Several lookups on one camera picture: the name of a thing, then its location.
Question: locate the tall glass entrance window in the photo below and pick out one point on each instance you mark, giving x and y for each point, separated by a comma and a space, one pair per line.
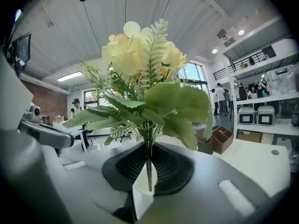
195, 73

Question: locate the dark brown pen holder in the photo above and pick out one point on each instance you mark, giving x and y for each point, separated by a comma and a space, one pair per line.
205, 146

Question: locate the white boxy appliance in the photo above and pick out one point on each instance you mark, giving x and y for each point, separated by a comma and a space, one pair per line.
247, 116
265, 116

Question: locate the white desk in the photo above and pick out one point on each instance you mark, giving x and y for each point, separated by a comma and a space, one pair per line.
70, 128

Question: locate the grey ceiling speaker box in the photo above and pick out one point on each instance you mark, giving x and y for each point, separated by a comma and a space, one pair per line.
225, 38

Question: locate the long ceiling light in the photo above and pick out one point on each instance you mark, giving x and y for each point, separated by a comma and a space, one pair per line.
70, 76

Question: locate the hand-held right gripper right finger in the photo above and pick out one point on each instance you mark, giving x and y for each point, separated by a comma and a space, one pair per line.
198, 190

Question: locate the black tablet monitor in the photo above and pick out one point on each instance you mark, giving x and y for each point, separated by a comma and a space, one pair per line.
23, 48

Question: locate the small window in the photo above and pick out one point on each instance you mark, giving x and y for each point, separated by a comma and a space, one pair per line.
91, 98

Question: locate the round ceiling light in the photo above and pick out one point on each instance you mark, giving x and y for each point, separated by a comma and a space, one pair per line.
214, 51
241, 32

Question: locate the cardboard box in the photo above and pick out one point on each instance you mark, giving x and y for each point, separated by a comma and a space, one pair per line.
248, 136

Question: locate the black mezzanine railing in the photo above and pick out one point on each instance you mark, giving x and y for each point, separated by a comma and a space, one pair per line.
245, 63

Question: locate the white table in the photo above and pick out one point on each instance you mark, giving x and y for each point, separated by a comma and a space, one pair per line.
252, 167

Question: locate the white shelf unit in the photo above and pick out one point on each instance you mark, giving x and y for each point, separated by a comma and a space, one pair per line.
268, 100

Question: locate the yellow flowers bunch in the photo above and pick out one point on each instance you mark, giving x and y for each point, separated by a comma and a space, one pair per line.
140, 55

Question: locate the white vase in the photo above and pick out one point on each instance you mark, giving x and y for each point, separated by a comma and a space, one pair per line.
142, 199

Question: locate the wooden desk organizer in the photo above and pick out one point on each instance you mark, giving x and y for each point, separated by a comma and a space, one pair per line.
222, 139

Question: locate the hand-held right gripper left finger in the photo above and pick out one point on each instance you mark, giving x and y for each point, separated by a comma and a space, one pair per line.
105, 190

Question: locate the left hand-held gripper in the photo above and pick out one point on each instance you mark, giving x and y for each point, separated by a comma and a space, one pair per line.
32, 113

